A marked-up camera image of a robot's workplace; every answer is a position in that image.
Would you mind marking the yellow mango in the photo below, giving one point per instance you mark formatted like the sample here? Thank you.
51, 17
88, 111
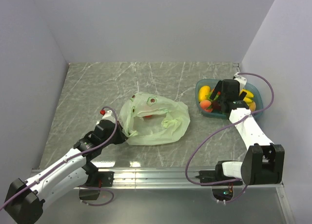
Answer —
203, 93

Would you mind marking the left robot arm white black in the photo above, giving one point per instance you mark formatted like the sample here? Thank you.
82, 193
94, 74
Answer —
26, 200

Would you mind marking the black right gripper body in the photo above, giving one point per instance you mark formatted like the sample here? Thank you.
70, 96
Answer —
221, 97

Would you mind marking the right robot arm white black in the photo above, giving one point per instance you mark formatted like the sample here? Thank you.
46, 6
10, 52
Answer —
264, 160

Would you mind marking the black box under rail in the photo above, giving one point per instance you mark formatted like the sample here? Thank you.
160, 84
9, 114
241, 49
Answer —
88, 194

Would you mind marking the orange fruit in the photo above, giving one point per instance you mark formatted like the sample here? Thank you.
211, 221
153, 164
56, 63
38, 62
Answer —
252, 106

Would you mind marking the pink peach with leaf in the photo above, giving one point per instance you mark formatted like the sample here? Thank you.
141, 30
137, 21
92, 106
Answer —
206, 105

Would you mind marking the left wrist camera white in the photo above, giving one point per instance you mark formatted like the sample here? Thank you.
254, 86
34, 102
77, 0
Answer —
108, 115

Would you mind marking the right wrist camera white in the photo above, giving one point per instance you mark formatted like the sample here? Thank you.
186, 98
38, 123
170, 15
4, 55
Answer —
242, 80

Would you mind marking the yellow bananas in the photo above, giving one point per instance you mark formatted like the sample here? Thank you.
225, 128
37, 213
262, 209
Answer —
248, 97

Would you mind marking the teal transparent plastic tray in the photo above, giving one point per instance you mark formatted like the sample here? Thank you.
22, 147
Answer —
218, 114

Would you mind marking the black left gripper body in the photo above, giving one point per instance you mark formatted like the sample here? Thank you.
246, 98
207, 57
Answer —
114, 128

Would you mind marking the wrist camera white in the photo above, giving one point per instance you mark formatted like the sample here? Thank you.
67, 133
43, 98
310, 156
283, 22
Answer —
108, 115
242, 80

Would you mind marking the green grape bunch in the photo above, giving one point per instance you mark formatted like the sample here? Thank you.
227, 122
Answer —
209, 94

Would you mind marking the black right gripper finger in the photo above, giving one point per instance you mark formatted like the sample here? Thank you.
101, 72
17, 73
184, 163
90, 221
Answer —
216, 92
242, 95

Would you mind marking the green printed plastic bag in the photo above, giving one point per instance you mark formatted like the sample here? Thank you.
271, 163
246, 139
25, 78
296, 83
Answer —
169, 123

